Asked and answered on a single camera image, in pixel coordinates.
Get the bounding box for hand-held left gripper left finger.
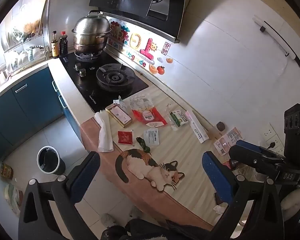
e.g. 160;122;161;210
18;151;101;240

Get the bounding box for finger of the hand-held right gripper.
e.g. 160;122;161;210
235;139;287;160
228;145;285;180

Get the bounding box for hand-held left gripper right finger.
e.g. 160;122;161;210
202;151;284;240

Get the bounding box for white black trash bin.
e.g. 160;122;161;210
37;145;66;175

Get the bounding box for green white box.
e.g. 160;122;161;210
169;109;189;127

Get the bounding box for red clear snack bag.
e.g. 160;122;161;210
129;95;168;128

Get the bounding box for person's right forearm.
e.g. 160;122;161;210
280;187;300;230

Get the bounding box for pink white packet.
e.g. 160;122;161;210
213;127;245;156

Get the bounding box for cat print counter mat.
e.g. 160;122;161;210
80;85;240;230

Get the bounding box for crumpled white tissue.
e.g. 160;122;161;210
213;205;229;215

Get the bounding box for white paper towel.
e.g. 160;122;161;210
94;110;115;153

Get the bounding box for grey fluffy slipper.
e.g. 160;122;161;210
101;214;117;230

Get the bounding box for long white pink box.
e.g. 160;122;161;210
185;110;210;144

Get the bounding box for red sauce packet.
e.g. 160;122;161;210
117;130;133;145

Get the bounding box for clear plastic wrapper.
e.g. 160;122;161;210
165;104;181;131

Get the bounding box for pink gold box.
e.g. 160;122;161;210
105;104;133;127

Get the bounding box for plastic bag of vegetables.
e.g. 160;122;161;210
4;182;24;217

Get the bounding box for white sachet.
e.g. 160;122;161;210
143;128;160;146

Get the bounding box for person's black trousers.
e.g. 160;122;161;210
100;219;215;240

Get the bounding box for yellow cooking oil bottle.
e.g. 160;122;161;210
0;160;14;180

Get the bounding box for torn white blue packet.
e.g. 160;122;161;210
112;96;128;112

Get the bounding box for black glass gas stove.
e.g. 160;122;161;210
59;49;149;113

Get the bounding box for blue kitchen cabinet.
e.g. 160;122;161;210
0;66;84;160

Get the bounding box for black burner pan support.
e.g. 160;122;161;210
96;64;135;92

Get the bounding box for yellow label sauce bottle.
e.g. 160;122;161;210
51;31;60;59

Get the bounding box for dark red cap sauce bottle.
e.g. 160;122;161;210
59;31;69;56

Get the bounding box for stack of white bowls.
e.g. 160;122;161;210
5;45;45;71

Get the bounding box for stainless steel steamer pot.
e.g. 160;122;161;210
72;10;112;53

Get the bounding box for metal dish rack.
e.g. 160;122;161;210
0;0;53;75

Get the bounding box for white wall socket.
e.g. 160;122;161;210
264;123;285;153

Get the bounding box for colourful wall stickers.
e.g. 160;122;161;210
109;20;174;75

